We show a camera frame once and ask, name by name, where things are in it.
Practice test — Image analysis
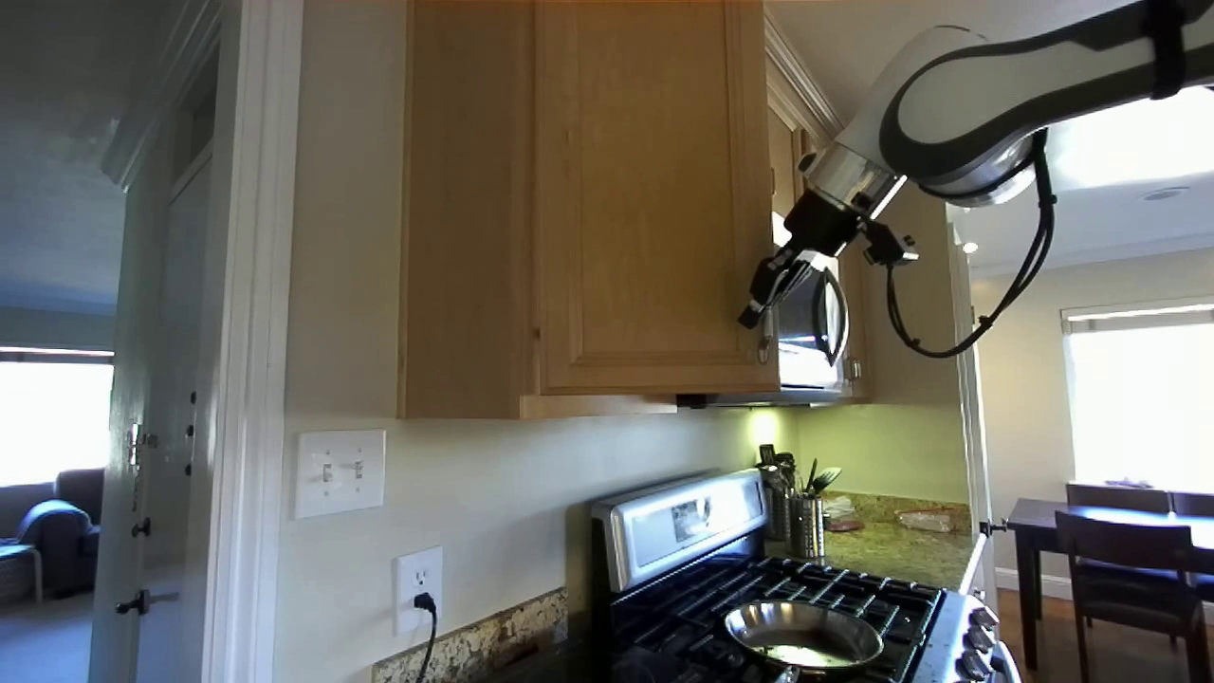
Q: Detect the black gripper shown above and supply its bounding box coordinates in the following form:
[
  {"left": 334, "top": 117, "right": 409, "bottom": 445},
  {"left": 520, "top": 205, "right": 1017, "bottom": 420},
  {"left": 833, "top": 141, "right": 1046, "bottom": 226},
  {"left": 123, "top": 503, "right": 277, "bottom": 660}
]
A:
[{"left": 735, "top": 187, "right": 878, "bottom": 335}]

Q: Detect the light wood cabinet door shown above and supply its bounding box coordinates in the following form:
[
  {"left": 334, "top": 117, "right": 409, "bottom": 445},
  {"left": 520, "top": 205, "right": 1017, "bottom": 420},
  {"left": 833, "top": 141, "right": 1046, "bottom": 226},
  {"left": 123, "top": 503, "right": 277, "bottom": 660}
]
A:
[{"left": 528, "top": 0, "right": 777, "bottom": 399}]

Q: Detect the light wood upper cabinet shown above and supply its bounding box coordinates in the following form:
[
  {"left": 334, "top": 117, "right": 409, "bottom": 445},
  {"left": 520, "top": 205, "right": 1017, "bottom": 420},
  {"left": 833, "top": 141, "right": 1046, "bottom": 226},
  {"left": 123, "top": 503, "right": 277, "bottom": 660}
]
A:
[{"left": 400, "top": 0, "right": 781, "bottom": 423}]

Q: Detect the white door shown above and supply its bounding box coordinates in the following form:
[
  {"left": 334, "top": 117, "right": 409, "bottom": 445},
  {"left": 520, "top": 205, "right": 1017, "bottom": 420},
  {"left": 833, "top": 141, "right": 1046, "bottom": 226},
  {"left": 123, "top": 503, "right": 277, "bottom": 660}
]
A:
[{"left": 89, "top": 73, "right": 219, "bottom": 683}]

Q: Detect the stainless steel microwave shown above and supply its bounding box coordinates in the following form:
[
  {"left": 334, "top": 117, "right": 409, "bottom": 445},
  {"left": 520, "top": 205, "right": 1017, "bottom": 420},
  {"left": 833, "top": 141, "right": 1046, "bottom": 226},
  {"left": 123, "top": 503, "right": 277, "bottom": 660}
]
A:
[{"left": 675, "top": 256, "right": 873, "bottom": 415}]

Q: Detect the utensil holder on counter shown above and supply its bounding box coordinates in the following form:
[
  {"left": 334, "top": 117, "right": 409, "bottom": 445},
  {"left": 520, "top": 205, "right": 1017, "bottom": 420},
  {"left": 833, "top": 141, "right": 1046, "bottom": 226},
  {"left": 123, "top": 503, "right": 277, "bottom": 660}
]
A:
[{"left": 754, "top": 440, "right": 801, "bottom": 545}]

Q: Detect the steel utensil holder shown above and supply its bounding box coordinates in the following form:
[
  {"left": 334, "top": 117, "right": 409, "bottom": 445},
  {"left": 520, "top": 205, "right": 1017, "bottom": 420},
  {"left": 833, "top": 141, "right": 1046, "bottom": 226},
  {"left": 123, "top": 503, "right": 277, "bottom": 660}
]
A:
[{"left": 790, "top": 492, "right": 835, "bottom": 560}]

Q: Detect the stainless steel stove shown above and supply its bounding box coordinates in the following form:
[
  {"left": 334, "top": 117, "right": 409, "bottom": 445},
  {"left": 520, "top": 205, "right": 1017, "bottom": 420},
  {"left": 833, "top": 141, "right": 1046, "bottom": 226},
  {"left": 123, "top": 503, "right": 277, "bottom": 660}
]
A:
[{"left": 587, "top": 468, "right": 1025, "bottom": 683}]

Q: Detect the speckled granite countertop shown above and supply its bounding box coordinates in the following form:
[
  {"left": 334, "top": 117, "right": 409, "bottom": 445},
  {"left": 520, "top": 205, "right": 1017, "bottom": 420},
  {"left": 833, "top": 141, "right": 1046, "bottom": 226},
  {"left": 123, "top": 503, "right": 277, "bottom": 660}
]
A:
[{"left": 817, "top": 488, "right": 981, "bottom": 597}]

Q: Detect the steel frying pan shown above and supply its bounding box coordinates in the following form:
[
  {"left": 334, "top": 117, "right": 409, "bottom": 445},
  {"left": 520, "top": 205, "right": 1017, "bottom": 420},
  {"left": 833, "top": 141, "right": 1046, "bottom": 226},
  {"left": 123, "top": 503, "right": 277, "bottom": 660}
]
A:
[{"left": 723, "top": 597, "right": 890, "bottom": 676}]

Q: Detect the bright window with blind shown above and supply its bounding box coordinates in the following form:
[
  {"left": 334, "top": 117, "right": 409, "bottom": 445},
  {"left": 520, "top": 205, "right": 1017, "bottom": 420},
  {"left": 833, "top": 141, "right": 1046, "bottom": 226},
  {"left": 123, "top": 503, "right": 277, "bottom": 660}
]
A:
[{"left": 1060, "top": 298, "right": 1214, "bottom": 495}]

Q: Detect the silver stove knob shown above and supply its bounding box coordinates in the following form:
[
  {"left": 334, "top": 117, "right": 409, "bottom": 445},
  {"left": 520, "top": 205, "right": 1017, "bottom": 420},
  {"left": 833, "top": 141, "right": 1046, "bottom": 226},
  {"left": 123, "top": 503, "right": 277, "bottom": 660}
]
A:
[{"left": 952, "top": 602, "right": 1017, "bottom": 683}]

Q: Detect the dark wooden dining table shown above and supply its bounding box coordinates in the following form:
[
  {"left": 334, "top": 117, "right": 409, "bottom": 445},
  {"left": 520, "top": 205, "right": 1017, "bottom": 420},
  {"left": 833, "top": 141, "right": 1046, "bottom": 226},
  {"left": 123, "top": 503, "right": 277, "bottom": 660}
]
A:
[{"left": 1006, "top": 492, "right": 1214, "bottom": 676}]

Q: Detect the granite backsplash strip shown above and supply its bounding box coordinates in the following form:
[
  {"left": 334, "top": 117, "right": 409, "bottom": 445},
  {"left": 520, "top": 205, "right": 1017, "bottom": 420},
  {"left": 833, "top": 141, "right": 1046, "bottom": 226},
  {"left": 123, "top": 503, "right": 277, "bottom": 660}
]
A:
[{"left": 369, "top": 585, "right": 573, "bottom": 683}]

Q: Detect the bright living room window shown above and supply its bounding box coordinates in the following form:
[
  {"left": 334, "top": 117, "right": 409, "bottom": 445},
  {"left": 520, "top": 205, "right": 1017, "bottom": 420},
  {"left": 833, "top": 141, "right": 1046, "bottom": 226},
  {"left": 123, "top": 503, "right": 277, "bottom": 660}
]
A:
[{"left": 0, "top": 342, "right": 118, "bottom": 492}]

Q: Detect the blue sofa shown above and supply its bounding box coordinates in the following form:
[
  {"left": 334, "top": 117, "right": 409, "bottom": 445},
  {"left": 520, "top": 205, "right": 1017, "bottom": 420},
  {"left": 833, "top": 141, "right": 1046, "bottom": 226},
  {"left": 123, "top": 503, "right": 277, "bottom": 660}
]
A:
[{"left": 0, "top": 464, "right": 109, "bottom": 606}]

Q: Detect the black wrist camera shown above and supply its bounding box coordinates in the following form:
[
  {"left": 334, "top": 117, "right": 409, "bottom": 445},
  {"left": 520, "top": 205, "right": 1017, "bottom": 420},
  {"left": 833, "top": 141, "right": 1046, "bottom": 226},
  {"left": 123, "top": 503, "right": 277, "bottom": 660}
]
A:
[{"left": 867, "top": 221, "right": 924, "bottom": 270}]

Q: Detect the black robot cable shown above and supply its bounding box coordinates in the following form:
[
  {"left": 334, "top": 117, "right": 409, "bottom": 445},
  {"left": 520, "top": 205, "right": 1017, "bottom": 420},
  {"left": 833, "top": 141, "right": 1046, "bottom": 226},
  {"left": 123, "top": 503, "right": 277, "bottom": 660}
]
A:
[{"left": 882, "top": 124, "right": 1064, "bottom": 365}]

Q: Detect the white wall outlet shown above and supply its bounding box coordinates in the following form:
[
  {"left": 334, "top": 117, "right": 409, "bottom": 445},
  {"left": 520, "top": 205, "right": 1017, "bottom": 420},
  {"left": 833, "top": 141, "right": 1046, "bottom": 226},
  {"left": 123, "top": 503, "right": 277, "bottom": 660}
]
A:
[{"left": 393, "top": 542, "right": 449, "bottom": 640}]

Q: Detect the white light switch plate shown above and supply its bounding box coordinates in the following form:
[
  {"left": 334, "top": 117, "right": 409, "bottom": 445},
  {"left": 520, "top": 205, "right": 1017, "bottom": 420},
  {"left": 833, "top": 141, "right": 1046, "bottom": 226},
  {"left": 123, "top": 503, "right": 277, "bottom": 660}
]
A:
[{"left": 293, "top": 427, "right": 393, "bottom": 523}]

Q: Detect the black power cord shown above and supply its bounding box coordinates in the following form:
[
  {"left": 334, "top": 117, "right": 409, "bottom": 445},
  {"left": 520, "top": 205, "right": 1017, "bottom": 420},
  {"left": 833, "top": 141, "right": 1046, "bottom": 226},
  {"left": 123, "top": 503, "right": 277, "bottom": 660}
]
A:
[{"left": 405, "top": 587, "right": 446, "bottom": 683}]

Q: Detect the white door frame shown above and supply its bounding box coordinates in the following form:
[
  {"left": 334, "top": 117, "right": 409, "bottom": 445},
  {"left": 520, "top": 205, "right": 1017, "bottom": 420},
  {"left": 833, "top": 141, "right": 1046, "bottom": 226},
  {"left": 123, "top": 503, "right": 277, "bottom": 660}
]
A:
[{"left": 200, "top": 0, "right": 308, "bottom": 683}]

